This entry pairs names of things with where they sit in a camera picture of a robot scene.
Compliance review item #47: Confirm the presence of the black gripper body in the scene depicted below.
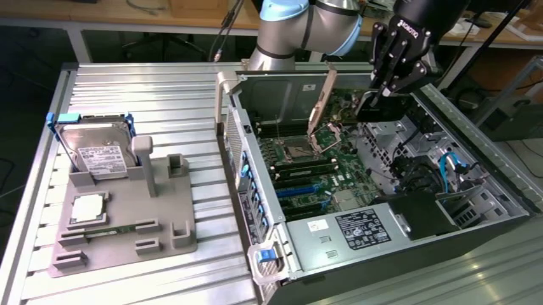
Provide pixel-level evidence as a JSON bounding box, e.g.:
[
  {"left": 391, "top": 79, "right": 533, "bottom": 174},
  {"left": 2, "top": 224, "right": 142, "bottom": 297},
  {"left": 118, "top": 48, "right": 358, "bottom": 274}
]
[{"left": 385, "top": 0, "right": 473, "bottom": 74}]

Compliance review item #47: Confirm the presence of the black tripod pole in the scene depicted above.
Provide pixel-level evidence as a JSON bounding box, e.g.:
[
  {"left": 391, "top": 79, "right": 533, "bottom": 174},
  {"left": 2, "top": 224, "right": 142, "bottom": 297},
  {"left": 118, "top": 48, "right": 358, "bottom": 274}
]
[{"left": 437, "top": 0, "right": 534, "bottom": 85}]

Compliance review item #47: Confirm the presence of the metal socket cover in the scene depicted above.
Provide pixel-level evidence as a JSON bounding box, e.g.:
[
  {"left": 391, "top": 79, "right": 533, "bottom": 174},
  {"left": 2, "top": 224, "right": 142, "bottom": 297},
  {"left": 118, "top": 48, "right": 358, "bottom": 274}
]
[{"left": 309, "top": 122, "right": 343, "bottom": 152}]

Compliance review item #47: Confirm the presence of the dark equipment box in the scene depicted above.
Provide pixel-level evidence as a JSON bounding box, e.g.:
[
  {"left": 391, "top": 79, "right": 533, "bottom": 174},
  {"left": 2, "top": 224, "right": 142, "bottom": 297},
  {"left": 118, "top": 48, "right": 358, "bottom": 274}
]
[{"left": 483, "top": 95, "right": 543, "bottom": 142}]

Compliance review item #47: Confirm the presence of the green motherboard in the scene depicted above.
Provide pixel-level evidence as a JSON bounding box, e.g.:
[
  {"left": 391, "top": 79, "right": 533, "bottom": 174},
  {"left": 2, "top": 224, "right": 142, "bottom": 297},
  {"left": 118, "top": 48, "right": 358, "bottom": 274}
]
[{"left": 255, "top": 88, "right": 383, "bottom": 222}]

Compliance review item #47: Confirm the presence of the CPU socket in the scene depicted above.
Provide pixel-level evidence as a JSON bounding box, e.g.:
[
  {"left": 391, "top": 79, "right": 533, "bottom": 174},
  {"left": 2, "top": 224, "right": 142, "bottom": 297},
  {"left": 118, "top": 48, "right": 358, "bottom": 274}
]
[{"left": 279, "top": 135, "right": 318, "bottom": 163}]

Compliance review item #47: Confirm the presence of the silver chipset heatsink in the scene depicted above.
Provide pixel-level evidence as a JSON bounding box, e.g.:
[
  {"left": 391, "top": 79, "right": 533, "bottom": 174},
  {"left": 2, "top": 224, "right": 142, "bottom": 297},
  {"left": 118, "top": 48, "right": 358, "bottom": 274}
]
[{"left": 333, "top": 190, "right": 363, "bottom": 211}]

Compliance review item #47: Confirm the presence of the blue expansion slot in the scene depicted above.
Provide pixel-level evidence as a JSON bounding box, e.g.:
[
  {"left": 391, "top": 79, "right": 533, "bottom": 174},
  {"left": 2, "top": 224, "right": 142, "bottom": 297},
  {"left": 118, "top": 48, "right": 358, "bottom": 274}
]
[{"left": 275, "top": 184, "right": 326, "bottom": 199}]

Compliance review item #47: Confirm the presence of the black office chair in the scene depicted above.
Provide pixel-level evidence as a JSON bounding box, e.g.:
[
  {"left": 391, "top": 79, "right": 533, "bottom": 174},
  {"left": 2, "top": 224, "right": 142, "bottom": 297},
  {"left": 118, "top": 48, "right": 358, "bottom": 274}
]
[{"left": 122, "top": 30, "right": 209, "bottom": 63}]

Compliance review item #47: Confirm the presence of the open black PC case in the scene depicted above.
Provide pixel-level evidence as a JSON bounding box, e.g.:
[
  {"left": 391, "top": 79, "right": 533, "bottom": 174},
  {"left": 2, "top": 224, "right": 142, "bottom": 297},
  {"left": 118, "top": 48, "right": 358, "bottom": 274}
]
[{"left": 214, "top": 65, "right": 538, "bottom": 305}]

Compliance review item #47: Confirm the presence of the grey power supply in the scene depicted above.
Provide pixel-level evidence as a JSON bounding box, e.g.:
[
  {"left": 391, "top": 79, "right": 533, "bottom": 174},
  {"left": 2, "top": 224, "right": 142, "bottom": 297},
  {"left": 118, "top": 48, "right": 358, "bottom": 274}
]
[{"left": 286, "top": 201, "right": 414, "bottom": 273}]

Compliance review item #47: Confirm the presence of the hard disk blue carrier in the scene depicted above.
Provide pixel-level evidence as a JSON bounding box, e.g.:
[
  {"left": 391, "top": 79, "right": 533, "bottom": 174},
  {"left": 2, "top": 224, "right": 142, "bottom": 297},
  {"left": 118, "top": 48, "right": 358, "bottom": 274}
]
[{"left": 45, "top": 111, "right": 142, "bottom": 179}]

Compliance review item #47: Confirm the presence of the grey parts rack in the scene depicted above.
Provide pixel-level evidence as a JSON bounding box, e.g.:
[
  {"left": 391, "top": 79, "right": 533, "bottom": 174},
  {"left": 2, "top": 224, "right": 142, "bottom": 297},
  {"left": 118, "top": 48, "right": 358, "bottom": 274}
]
[{"left": 49, "top": 135, "right": 201, "bottom": 279}]

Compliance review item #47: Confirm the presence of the silver CPU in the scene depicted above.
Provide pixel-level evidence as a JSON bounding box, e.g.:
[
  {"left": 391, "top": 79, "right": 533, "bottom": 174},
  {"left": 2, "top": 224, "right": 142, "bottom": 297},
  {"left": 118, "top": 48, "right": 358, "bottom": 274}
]
[{"left": 70, "top": 194, "right": 109, "bottom": 223}]

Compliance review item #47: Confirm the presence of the green RAM stick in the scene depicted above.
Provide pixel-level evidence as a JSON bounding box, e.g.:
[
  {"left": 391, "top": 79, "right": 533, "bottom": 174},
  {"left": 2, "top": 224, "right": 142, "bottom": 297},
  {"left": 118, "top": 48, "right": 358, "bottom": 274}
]
[{"left": 85, "top": 224, "right": 139, "bottom": 238}]

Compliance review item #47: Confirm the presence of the wooden desk white frame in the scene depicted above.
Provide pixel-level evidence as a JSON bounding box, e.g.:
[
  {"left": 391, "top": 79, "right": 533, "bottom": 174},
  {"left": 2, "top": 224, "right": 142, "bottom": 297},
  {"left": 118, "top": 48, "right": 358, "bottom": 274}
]
[
  {"left": 0, "top": 0, "right": 261, "bottom": 64},
  {"left": 358, "top": 12, "right": 543, "bottom": 93}
]

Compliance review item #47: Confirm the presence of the blue disk wire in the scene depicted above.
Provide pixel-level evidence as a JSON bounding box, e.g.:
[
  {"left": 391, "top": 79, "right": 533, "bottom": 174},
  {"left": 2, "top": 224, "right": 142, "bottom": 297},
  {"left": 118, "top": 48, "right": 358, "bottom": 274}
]
[{"left": 439, "top": 151, "right": 470, "bottom": 195}]

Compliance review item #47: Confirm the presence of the grey hanging cable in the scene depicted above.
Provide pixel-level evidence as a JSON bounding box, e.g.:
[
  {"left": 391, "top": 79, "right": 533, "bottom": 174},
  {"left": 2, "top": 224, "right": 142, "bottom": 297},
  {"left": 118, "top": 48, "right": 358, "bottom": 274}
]
[{"left": 211, "top": 0, "right": 246, "bottom": 63}]

